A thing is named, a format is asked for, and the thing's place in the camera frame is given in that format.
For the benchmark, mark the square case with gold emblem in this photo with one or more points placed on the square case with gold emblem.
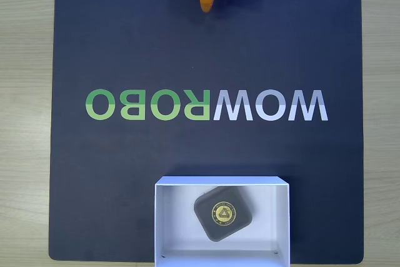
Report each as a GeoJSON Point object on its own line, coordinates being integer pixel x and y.
{"type": "Point", "coordinates": [223, 214]}

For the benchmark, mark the dark mat with WOWROBO print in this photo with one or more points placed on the dark mat with WOWROBO print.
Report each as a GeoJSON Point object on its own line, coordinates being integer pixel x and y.
{"type": "Point", "coordinates": [125, 154]}

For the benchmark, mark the white open cardboard box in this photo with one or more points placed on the white open cardboard box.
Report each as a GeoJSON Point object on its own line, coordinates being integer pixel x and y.
{"type": "Point", "coordinates": [175, 217]}

